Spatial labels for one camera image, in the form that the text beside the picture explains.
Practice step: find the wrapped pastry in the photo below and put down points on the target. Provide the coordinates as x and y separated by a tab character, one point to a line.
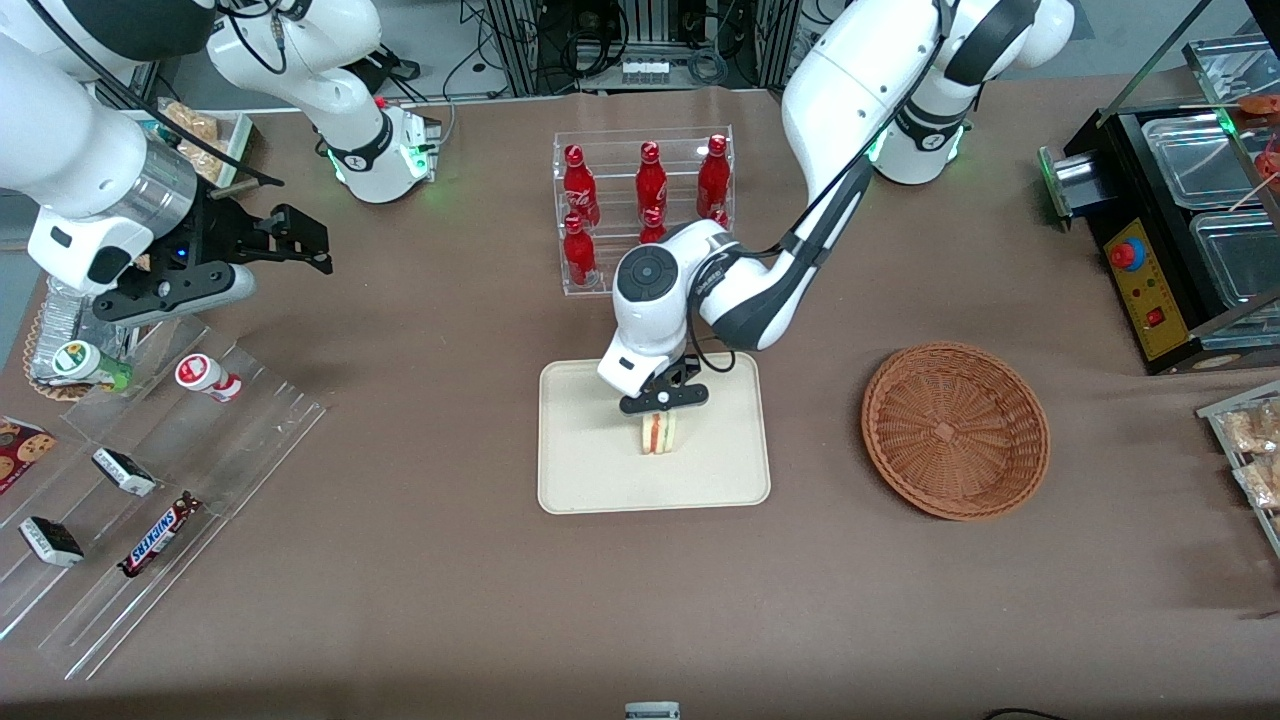
1262	482
1255	430

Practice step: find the small brown wicker mat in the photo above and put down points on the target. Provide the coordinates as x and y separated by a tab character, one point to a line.
40	388

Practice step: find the black white snack bar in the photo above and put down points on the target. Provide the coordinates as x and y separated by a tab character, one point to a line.
50	540
123	471

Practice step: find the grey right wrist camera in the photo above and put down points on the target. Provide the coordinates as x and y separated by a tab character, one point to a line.
175	292

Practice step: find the triangle sandwich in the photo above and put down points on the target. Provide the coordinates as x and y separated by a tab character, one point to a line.
658	432

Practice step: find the chocolate chip cookie pack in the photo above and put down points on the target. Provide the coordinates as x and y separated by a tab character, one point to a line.
20	445

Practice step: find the aluminium frame post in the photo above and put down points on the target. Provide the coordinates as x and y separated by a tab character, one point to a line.
512	45
775	40

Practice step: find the white power strip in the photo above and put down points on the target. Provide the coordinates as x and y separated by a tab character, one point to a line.
645	70

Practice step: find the Snickers chocolate bar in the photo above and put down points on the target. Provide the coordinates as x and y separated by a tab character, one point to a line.
160	535

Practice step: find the red white yogurt drink bottle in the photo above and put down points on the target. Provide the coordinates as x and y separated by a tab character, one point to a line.
205	377

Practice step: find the clear tray with fried bread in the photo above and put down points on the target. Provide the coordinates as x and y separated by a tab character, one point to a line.
205	135

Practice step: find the black slanted pole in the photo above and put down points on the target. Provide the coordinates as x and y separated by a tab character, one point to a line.
1150	65

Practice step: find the clear plastic container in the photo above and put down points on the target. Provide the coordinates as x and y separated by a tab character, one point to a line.
75	315

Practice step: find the small grey device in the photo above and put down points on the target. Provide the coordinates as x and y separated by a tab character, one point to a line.
652	711

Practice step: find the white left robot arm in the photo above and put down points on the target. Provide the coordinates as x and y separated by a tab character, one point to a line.
860	90

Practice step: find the metal pastry tray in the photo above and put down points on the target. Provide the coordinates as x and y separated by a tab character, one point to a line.
1215	420

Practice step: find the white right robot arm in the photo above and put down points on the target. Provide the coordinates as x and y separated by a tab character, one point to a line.
60	130

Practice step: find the green capped white drink bottle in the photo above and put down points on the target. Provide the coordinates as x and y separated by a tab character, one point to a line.
85	362

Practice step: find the brown wicker basket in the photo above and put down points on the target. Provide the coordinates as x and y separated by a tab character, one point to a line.
955	430

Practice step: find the black food warmer appliance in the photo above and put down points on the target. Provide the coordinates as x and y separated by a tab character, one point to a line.
1140	290

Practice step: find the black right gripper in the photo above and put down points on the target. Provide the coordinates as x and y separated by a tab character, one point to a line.
219	237

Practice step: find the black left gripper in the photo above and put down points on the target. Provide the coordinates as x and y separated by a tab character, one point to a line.
692	368

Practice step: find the metal rack shelf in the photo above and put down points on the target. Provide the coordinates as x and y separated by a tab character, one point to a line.
1230	65

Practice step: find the clear acrylic stepped shelf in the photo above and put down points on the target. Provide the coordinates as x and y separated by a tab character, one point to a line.
250	440

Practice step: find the clear acrylic bottle rack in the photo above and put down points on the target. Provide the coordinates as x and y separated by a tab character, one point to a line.
615	150

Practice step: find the cream rectangular serving tray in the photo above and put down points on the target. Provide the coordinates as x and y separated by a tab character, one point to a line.
600	470

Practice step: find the silver box with green light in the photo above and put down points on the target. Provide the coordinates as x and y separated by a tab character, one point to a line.
1070	180

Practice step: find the white arm base box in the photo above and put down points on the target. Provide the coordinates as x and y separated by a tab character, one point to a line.
420	140

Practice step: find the steel food pan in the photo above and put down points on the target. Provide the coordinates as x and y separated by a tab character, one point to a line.
1240	260
1195	160

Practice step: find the red emergency stop button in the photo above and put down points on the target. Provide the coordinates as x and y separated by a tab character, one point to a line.
1125	255

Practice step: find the red skewered food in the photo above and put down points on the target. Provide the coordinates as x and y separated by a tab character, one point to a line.
1262	103
1270	160

